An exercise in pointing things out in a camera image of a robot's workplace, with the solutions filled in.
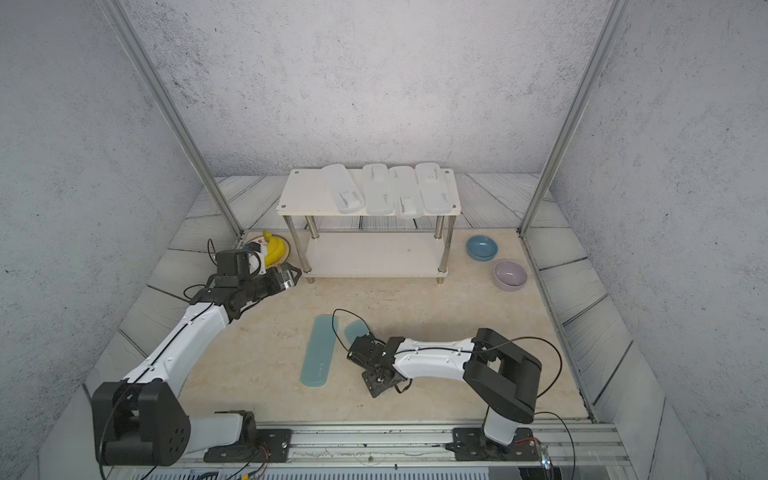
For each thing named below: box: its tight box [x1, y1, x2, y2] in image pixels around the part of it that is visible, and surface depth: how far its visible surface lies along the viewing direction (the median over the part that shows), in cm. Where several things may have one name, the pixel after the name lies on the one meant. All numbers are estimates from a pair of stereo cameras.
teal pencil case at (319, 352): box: [300, 314, 337, 387], surface depth 89 cm
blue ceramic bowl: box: [466, 235, 499, 262], surface depth 113 cm
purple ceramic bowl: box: [493, 260, 528, 291], surface depth 103 cm
